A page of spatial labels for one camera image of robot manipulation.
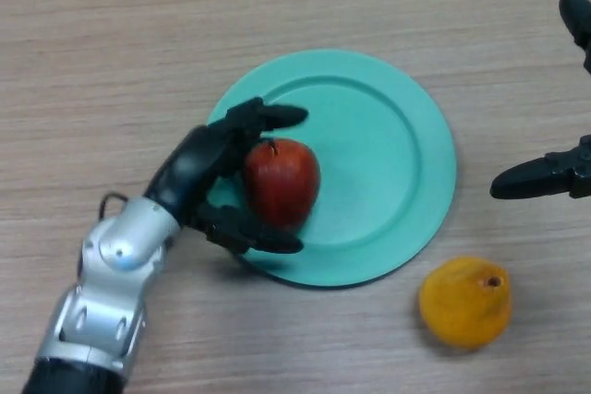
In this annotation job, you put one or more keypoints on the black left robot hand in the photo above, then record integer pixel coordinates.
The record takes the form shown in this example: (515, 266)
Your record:
(189, 168)

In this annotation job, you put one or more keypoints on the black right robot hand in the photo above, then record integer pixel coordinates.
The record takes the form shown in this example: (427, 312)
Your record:
(526, 182)

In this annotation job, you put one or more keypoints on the red apple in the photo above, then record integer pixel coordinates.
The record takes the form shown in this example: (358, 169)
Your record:
(284, 182)

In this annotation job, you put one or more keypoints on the green round plate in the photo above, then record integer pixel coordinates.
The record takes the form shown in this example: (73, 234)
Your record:
(369, 158)

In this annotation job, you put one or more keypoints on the yellow orange round fruit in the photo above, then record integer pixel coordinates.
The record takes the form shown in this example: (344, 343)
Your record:
(464, 306)

